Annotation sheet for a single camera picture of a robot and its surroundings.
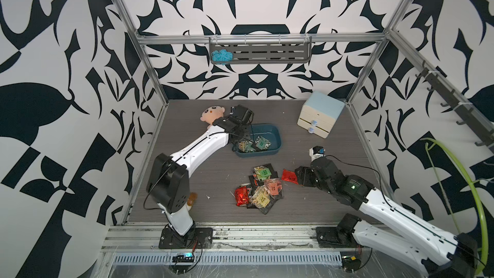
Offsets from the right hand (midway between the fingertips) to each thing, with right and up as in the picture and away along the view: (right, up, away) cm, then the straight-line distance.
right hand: (297, 169), depth 79 cm
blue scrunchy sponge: (-32, +50, +13) cm, 61 cm away
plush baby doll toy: (-39, +23, +24) cm, 52 cm away
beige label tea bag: (-15, -12, +3) cm, 19 cm away
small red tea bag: (-1, -6, +10) cm, 12 cm away
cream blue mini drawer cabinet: (+16, +24, +18) cm, 34 cm away
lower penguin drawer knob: (+13, +15, +24) cm, 31 cm away
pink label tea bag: (-8, -9, +6) cm, 13 cm away
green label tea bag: (-13, -4, +10) cm, 17 cm away
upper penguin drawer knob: (+14, +18, +20) cm, 31 cm away
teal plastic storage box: (-11, +11, +23) cm, 28 cm away
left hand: (-23, +15, +9) cm, 29 cm away
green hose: (+41, -13, -29) cm, 52 cm away
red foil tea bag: (-22, -11, +2) cm, 25 cm away
